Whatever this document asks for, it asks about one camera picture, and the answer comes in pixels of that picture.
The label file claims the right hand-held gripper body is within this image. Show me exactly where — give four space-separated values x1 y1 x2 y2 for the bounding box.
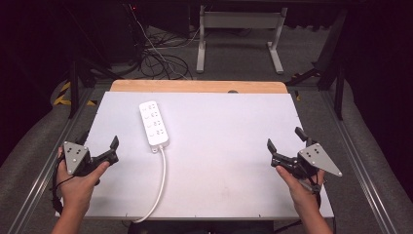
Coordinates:
271 141 344 180

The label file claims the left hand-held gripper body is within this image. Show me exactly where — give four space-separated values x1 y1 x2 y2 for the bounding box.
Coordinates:
62 140 120 178

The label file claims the person's left hand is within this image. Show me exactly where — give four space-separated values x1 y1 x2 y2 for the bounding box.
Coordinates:
56 145 111 216

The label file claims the person's right hand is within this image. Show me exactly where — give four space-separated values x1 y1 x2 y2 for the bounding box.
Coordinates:
275 165 326 213

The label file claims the white power strip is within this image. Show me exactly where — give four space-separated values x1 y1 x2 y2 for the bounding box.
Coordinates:
138 99 170 154

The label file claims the black metal stand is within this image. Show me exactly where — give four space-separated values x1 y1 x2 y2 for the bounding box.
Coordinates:
284 9 348 122
67 58 125 120

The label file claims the black equipment cabinet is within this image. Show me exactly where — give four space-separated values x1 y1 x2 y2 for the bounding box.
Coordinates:
94 0 191 63

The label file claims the aluminium floor rail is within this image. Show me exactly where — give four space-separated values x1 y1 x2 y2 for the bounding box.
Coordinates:
319 91 401 234
6 87 97 234

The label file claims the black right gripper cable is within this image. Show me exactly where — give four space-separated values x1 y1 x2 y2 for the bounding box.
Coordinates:
273 174 323 234

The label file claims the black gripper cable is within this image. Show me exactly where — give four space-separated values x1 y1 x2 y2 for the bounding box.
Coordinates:
49 156 76 216
273 174 323 234

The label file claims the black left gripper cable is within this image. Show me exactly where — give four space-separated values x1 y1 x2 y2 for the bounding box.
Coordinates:
49 156 76 216

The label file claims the white power strip cable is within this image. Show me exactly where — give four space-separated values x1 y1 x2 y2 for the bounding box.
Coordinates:
131 145 168 224

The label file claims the black floor cable bundle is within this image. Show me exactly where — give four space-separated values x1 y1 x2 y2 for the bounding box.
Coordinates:
138 28 195 81

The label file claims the thin white floor cable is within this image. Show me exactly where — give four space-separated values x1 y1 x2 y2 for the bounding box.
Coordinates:
129 3 201 81

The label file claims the white metal desk frame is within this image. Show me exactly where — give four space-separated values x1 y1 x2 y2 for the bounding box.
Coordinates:
196 4 289 75

